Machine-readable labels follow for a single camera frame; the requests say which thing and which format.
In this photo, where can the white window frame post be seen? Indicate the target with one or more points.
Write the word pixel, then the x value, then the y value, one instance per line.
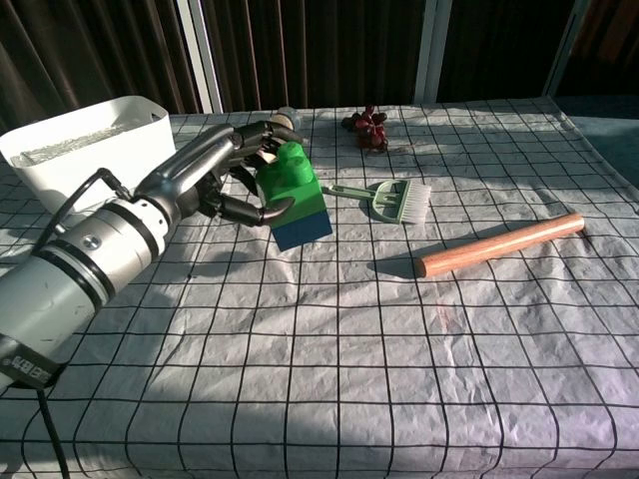
pixel 429 50
pixel 564 50
pixel 202 60

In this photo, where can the green and blue toy block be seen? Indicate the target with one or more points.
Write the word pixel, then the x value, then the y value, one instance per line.
pixel 294 192

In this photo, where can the white plastic basin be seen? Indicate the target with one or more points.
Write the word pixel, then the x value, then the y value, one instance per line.
pixel 100 149

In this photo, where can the dark brown curtain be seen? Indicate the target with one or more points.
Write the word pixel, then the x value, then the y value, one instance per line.
pixel 324 50

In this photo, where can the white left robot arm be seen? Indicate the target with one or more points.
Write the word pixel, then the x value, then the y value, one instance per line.
pixel 65 279

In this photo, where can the dark red grape bunch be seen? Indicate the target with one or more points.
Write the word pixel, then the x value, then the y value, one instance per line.
pixel 369 131

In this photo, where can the wooden rolling pin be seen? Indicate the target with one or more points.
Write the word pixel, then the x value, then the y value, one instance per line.
pixel 499 244

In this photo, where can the white black-grid tablecloth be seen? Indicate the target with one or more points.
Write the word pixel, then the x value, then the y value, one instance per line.
pixel 349 349

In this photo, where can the metallic black left robot hand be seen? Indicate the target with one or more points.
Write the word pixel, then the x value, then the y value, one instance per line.
pixel 194 164

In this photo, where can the green hand brush white bristles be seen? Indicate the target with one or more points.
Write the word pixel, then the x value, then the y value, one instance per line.
pixel 387 199

